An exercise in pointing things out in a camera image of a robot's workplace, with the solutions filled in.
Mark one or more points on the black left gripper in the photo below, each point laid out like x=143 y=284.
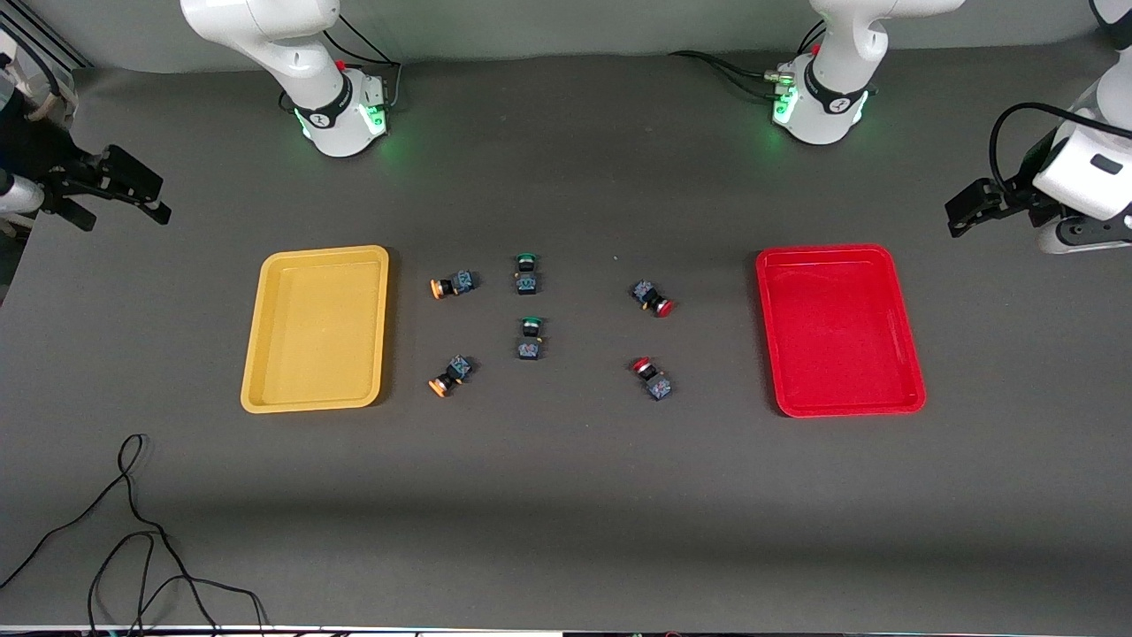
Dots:
x=1017 y=198

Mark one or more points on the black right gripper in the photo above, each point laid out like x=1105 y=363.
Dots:
x=34 y=150

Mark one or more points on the yellow push button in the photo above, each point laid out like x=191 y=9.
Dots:
x=460 y=283
x=455 y=370

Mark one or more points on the red push button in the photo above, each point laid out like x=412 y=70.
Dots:
x=647 y=294
x=656 y=385

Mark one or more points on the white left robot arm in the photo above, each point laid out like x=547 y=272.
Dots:
x=831 y=80

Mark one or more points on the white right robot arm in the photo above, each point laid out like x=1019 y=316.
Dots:
x=265 y=35

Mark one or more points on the red plastic tray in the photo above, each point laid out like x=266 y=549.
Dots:
x=836 y=332

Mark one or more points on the yellow plastic tray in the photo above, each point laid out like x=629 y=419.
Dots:
x=318 y=332

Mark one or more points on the green push button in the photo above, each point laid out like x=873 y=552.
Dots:
x=528 y=281
x=531 y=345

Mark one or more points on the aluminium frame rail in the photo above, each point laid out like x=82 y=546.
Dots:
x=49 y=44

